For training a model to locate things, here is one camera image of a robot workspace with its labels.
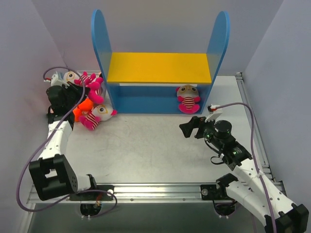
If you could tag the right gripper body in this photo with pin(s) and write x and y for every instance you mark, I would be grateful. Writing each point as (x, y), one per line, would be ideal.
(198, 127)

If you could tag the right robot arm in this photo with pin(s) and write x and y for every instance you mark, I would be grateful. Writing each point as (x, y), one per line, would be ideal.
(245, 184)

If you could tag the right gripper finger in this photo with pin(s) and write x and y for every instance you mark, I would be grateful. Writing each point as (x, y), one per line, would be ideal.
(187, 129)
(197, 121)

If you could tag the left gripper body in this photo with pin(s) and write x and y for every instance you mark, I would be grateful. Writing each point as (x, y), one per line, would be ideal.
(73, 90)

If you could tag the pink plush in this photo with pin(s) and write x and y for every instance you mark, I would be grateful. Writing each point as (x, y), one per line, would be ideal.
(95, 85)

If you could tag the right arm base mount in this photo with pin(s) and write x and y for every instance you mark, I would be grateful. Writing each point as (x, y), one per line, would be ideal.
(211, 192)

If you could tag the aluminium front rail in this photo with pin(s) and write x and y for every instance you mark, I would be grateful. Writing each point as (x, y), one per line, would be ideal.
(153, 193)

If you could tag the black-haired doll, centre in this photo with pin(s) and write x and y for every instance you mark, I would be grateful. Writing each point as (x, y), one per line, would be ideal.
(82, 109)

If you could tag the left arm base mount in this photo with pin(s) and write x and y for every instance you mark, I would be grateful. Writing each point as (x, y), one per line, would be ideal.
(95, 196)

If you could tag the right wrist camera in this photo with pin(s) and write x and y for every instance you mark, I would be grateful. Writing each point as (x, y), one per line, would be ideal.
(214, 112)

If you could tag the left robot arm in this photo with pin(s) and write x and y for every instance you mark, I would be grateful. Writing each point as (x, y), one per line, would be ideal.
(51, 173)

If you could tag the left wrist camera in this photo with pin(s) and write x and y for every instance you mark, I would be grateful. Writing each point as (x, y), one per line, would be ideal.
(55, 79)

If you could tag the white plush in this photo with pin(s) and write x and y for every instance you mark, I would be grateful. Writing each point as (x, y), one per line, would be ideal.
(75, 79)
(188, 97)
(102, 112)

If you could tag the blue and yellow toy shelf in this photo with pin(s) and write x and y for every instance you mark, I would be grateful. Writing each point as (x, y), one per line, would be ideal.
(146, 82)

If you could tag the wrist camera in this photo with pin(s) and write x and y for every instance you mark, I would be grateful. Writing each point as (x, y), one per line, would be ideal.
(55, 79)
(214, 112)

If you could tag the white plush, back corner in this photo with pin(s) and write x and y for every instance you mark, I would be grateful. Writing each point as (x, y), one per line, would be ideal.
(75, 79)

